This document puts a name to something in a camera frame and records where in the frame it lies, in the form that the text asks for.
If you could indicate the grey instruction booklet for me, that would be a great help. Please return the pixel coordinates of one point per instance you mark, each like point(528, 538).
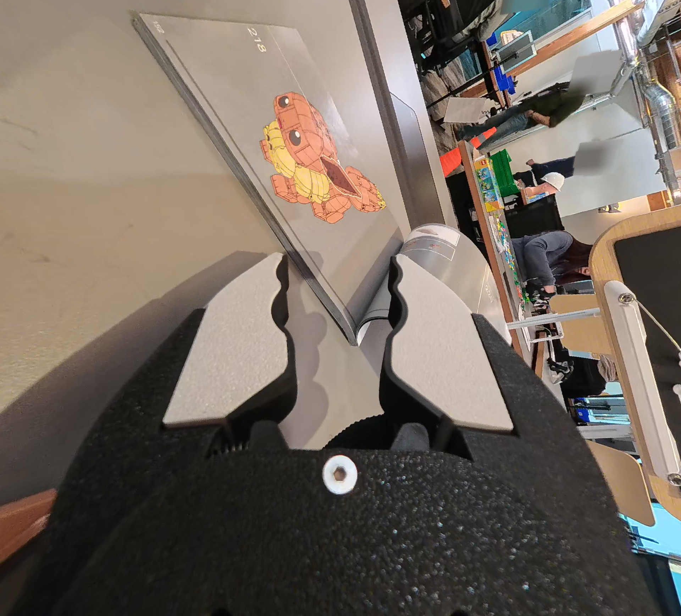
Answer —
point(239, 94)

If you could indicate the white metal bracket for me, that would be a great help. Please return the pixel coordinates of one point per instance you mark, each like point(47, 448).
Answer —
point(633, 360)

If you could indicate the printed toy box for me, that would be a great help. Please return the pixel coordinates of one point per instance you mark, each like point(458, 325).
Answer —
point(488, 185)

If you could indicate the wood-edged black board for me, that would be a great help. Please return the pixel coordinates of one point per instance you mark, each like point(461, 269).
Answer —
point(649, 280)

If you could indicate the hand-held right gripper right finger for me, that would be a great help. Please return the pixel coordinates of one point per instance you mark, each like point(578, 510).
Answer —
point(447, 360)

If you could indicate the grey rounded flat pad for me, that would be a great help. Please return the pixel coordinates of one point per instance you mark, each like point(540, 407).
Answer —
point(420, 169)

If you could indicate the orange traffic cone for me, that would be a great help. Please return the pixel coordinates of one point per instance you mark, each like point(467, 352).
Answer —
point(481, 138)

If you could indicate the long wood-edged table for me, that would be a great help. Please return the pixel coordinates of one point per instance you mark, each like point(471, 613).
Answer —
point(492, 233)

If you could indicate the orange plastic object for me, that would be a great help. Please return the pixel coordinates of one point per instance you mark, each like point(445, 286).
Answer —
point(452, 161)

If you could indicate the green plastic bin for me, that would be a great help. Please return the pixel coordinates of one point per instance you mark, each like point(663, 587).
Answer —
point(501, 171)

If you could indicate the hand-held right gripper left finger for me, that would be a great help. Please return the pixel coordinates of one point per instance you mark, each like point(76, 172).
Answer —
point(234, 350)

